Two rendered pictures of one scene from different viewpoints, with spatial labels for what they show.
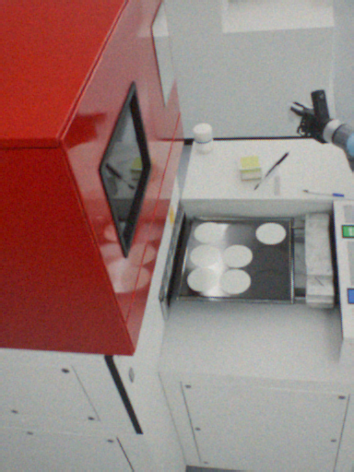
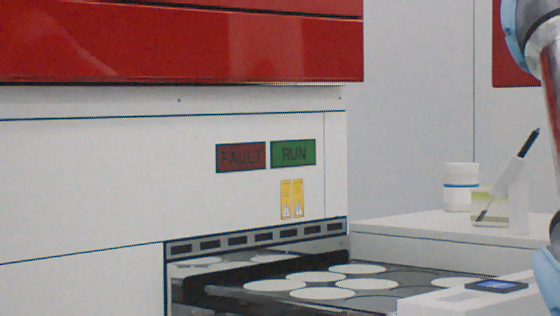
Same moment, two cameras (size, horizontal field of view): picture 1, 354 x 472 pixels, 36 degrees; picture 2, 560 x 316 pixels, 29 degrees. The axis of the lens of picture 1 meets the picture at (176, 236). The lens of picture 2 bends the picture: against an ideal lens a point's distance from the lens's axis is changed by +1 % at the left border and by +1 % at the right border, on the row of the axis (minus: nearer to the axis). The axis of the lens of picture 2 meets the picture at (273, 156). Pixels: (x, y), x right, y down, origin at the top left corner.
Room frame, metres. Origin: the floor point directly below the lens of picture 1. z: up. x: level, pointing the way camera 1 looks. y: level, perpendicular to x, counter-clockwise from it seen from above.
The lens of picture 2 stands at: (-0.41, -0.85, 1.20)
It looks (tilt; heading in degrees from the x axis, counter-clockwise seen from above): 3 degrees down; 27
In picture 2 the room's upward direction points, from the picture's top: 1 degrees counter-clockwise
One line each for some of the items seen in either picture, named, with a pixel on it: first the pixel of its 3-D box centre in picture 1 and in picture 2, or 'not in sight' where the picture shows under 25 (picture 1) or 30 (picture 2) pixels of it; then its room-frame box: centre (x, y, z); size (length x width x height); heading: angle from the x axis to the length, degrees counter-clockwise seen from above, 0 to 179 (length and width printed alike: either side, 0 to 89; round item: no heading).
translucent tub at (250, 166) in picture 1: (250, 169); (497, 205); (1.51, -0.31, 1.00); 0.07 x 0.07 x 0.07; 83
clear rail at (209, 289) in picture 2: (233, 300); (290, 302); (1.02, -0.14, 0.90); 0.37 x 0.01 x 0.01; 74
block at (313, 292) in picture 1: (320, 292); not in sight; (0.98, -0.40, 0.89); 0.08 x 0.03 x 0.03; 74
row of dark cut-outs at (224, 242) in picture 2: (171, 245); (262, 237); (1.24, 0.02, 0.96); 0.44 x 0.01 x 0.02; 164
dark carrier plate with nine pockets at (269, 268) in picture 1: (237, 256); (366, 285); (1.19, -0.19, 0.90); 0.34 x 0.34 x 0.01; 74
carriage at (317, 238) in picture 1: (318, 261); not in sight; (1.13, -0.45, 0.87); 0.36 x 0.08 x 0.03; 164
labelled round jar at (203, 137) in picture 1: (203, 138); (461, 187); (1.72, -0.17, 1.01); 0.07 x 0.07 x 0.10
